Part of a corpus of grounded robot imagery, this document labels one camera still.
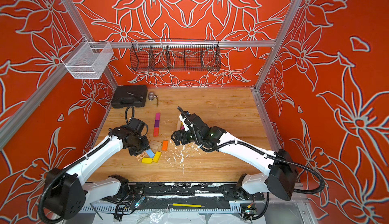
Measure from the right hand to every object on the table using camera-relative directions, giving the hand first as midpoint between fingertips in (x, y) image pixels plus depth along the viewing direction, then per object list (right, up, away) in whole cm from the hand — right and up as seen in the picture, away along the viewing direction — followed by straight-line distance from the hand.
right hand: (177, 133), depth 74 cm
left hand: (-16, -10, +8) cm, 21 cm away
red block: (-16, -3, +21) cm, 27 cm away
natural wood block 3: (-15, -11, +12) cm, 22 cm away
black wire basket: (-4, +47, +24) cm, 52 cm away
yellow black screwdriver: (-37, -35, -6) cm, 51 cm away
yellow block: (-12, -16, +10) cm, 22 cm away
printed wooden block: (-23, -16, +9) cm, 29 cm away
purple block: (-16, +1, +24) cm, 29 cm away
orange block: (-9, -11, +16) cm, 22 cm away
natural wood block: (-1, 0, +23) cm, 23 cm away
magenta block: (-17, +6, +29) cm, 34 cm away
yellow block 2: (-18, -18, +10) cm, 27 cm away
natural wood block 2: (-15, -9, +15) cm, 23 cm away
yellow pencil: (+6, -34, -4) cm, 34 cm away
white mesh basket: (-57, +42, +17) cm, 73 cm away
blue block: (-17, -14, +11) cm, 24 cm away
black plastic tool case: (-40, +20, +33) cm, 55 cm away
